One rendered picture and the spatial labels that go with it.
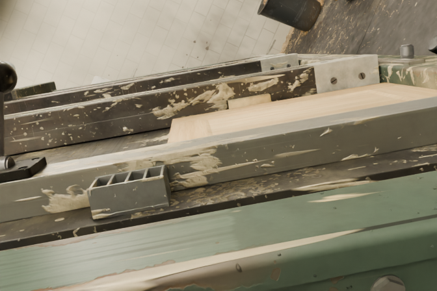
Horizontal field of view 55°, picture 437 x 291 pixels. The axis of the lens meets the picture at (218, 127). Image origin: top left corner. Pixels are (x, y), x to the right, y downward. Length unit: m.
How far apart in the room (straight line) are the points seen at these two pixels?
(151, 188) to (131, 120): 0.42
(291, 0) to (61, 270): 5.03
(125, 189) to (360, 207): 0.23
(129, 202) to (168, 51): 5.65
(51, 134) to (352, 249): 0.70
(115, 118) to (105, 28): 5.33
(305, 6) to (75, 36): 3.10
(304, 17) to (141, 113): 4.53
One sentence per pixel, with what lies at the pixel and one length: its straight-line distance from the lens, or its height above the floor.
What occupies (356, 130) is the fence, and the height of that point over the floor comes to 1.07.
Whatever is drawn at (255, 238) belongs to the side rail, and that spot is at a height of 1.19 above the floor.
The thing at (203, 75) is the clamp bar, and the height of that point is 1.17.
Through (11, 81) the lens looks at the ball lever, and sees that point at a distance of 0.51.
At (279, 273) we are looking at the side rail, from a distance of 0.18.
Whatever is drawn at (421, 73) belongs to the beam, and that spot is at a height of 0.90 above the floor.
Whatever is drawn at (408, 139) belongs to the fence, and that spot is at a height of 1.01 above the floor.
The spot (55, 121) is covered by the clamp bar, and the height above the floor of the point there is 1.42.
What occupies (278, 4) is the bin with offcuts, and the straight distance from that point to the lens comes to 5.14.
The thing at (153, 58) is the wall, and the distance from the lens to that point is 6.00.
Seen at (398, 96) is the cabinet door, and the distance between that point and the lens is 0.68.
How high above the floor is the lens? 1.25
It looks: 8 degrees down
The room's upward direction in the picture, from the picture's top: 67 degrees counter-clockwise
